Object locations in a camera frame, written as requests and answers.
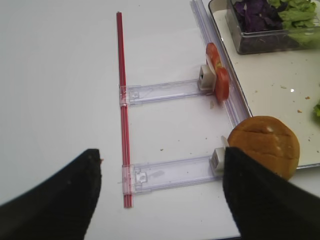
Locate left red rail strip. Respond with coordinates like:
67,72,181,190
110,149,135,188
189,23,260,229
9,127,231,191
115,11,134,209

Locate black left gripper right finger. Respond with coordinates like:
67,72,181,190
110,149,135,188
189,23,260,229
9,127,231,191
223,147,320,240

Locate white metal tray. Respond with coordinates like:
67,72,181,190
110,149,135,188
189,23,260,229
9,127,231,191
208,0,320,167

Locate lettuce leaf on tray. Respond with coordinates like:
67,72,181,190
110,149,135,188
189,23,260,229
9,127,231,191
313,100,320,123

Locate plain brown bread bun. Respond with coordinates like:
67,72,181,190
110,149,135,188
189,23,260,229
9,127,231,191
227,116,300,180

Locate left upper clear pusher track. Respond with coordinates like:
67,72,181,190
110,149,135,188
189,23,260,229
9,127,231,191
119,79,213,107

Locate left lower clear pusher track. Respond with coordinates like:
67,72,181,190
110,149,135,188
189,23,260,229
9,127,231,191
122,156,221,195

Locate white left lower pusher block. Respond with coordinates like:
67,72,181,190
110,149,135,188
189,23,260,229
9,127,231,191
210,136,229,176

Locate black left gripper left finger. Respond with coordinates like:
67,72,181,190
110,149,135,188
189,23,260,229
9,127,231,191
0,148,102,240

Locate purple cabbage leaves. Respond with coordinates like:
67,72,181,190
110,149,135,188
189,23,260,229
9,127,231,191
232,0,283,33

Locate clear pusher track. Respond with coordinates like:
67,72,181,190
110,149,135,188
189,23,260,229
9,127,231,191
119,79,213,107
122,156,221,195

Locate white left upper pusher block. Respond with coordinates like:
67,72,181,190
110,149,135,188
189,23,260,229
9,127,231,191
198,64,217,91

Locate white pusher block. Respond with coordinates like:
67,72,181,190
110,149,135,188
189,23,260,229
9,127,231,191
198,64,217,91
210,136,229,176

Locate upright tomato slices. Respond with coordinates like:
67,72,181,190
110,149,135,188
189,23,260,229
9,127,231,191
205,42,230,103

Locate clear plastic salad container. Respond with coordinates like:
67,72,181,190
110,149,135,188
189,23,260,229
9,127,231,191
226,0,317,55

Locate green lettuce in container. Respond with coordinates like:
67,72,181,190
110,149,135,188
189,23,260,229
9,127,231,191
268,0,320,49

